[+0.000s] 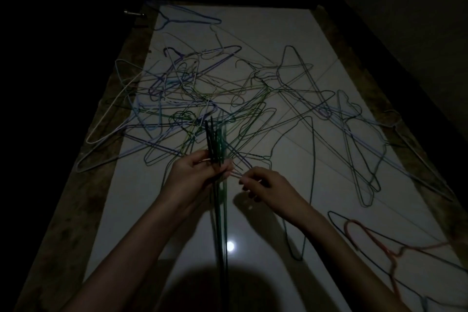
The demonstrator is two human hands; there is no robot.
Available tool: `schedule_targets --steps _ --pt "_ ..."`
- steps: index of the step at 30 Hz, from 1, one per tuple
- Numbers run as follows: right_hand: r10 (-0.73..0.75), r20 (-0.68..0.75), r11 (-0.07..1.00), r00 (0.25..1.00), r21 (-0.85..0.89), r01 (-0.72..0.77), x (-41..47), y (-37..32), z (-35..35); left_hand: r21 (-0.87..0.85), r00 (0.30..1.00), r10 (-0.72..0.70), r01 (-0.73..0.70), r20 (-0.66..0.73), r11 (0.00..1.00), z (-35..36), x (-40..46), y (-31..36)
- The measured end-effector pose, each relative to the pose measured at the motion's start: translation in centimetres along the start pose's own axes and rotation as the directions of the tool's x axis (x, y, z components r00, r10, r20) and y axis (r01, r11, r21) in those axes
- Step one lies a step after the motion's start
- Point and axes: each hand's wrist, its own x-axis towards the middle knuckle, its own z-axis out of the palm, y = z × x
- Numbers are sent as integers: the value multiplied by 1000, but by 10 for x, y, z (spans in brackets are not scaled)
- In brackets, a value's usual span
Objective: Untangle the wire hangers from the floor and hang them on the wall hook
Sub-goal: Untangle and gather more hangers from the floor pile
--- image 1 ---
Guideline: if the person's right hand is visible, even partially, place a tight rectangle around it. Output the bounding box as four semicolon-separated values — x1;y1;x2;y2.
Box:
238;166;312;226

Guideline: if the person's left hand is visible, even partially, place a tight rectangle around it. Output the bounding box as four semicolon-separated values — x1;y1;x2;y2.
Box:
160;149;234;215

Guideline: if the bundle of dark green hangers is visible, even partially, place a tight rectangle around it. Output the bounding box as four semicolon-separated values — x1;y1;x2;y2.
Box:
204;115;234;312

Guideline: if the person's right forearm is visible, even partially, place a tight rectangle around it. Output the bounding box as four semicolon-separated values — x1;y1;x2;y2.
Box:
292;207;412;312

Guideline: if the person's left forearm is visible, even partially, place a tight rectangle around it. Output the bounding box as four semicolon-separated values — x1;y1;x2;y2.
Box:
62;195;191;312

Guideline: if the long dark green wire hanger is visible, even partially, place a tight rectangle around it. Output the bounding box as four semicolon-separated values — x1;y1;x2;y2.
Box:
283;115;316;261

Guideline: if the pile of tangled wire hangers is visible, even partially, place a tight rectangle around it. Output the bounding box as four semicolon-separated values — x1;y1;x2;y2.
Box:
121;32;456;208

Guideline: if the white wire hanger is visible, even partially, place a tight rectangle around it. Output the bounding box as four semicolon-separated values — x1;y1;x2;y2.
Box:
86;59;161;145

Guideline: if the orange wire hanger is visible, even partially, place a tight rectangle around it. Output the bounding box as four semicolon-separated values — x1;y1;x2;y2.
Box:
344;219;452;299

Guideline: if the blue wire hanger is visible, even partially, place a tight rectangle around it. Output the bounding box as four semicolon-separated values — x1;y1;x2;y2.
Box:
156;4;222;31

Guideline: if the grey wire hanger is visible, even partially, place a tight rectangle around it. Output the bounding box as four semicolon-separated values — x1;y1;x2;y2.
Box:
384;109;456;199

